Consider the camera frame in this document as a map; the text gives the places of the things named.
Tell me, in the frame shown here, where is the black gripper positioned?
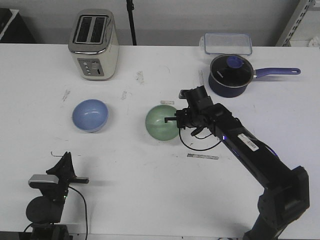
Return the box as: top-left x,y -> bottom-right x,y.
164,85 -> 214,129
39,151 -> 89,202

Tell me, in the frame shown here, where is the green bowl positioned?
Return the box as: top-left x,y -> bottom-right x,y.
145,104 -> 179,141

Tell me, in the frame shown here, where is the blue bowl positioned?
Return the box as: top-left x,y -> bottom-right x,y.
71,99 -> 109,133

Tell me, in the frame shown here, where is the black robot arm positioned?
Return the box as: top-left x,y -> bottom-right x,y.
25,151 -> 89,240
164,85 -> 310,240

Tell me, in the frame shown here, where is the dark blue saucepan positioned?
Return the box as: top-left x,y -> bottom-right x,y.
208,54 -> 301,98

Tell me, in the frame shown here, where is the glass pot lid blue knob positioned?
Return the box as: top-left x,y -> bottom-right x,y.
210,54 -> 254,88

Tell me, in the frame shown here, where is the clear plastic food container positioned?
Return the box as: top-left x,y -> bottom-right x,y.
199,32 -> 253,56

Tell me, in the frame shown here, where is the cream silver two-slot toaster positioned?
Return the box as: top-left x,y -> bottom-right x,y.
68,8 -> 120,81

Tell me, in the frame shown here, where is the black tripod pole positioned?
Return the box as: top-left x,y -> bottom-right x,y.
126,0 -> 137,46

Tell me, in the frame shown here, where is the white slotted shelf rack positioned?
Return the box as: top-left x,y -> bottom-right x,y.
275,0 -> 320,47

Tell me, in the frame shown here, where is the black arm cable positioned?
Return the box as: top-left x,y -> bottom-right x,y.
178,126 -> 223,152
22,185 -> 88,240

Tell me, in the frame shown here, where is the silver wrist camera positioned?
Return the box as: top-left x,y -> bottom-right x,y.
28,174 -> 59,189
178,89 -> 188,99

